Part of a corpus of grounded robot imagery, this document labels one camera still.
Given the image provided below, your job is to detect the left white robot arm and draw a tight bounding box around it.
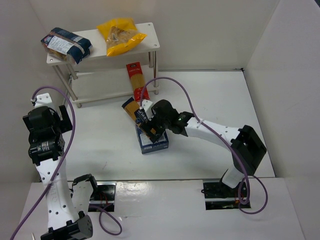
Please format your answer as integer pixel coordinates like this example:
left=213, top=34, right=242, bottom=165
left=23, top=105, right=97, bottom=240

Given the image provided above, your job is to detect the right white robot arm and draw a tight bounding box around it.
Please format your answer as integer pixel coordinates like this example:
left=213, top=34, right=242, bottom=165
left=139, top=99, right=267, bottom=189

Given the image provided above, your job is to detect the dark blue pasta box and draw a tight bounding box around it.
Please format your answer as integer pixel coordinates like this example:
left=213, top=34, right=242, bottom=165
left=135, top=126, right=169, bottom=155

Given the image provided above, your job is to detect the white two-tier shelf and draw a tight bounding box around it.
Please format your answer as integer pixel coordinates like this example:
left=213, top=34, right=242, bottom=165
left=46, top=22, right=160, bottom=108

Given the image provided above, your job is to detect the dark blue pasta bag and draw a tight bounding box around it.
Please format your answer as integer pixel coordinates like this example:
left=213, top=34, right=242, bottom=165
left=40, top=27, right=92, bottom=65

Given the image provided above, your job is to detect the yellow pasta bag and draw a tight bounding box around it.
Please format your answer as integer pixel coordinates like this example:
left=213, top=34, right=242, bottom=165
left=96, top=18, right=148, bottom=57

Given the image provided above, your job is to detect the red spaghetti packet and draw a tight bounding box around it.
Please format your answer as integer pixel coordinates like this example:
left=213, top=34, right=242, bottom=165
left=126, top=62, right=150, bottom=102

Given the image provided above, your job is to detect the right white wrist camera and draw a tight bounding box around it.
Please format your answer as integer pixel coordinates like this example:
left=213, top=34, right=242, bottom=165
left=140, top=99, right=154, bottom=120

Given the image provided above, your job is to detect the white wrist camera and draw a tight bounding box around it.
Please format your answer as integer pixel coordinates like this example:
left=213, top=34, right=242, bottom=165
left=140, top=99, right=154, bottom=120
left=31, top=93, right=55, bottom=109

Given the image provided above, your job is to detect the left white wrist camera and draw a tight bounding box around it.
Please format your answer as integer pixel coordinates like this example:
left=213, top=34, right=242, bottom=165
left=31, top=93, right=55, bottom=109

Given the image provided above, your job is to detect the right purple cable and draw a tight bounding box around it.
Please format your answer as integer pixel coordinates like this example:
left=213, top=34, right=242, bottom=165
left=139, top=77, right=268, bottom=215

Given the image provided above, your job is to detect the purple cable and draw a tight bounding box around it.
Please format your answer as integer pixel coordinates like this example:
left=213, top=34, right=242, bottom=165
left=9, top=85, right=123, bottom=240
left=139, top=77, right=268, bottom=215

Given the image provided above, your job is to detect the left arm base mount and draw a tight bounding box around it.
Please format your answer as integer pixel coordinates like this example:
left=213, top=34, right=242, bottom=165
left=88, top=181, right=117, bottom=212

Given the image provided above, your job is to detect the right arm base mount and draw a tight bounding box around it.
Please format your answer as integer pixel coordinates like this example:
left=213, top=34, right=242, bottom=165
left=201, top=180, right=240, bottom=211

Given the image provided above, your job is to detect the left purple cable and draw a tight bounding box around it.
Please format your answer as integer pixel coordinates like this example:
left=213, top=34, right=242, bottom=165
left=9, top=85, right=123, bottom=240

